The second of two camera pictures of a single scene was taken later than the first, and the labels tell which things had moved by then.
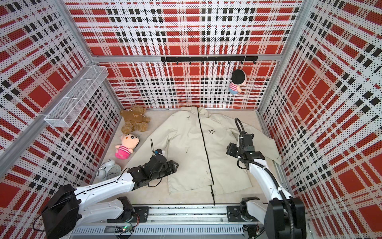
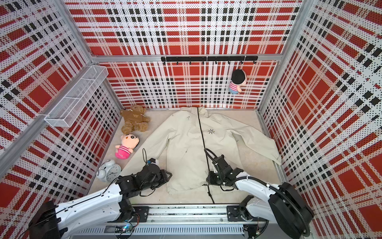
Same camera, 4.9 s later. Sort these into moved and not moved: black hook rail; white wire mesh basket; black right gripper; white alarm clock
Moved: black right gripper
Not moved: white alarm clock; black hook rail; white wire mesh basket
